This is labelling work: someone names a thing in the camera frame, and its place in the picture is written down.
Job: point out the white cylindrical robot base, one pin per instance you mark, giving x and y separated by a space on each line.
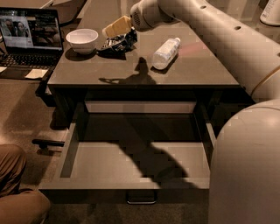
271 13

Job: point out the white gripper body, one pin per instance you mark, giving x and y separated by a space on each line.
142 17

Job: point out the white sticky note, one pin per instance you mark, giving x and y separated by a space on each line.
36 74

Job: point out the grey cabinet counter unit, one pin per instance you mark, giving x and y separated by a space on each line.
132 76

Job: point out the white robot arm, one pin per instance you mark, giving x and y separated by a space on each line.
245 165

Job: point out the metal drawer handle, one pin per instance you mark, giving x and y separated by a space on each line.
136 197

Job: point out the black chair base leg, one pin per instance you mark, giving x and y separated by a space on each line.
42 144

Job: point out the black laptop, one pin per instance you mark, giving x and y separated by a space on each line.
32 40

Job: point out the white ceramic bowl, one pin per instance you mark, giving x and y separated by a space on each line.
82 41

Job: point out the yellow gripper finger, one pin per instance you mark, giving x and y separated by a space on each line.
121 26

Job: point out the clear plastic water bottle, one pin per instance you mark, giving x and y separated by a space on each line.
164 55

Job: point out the open grey top drawer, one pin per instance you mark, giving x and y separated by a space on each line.
106 155

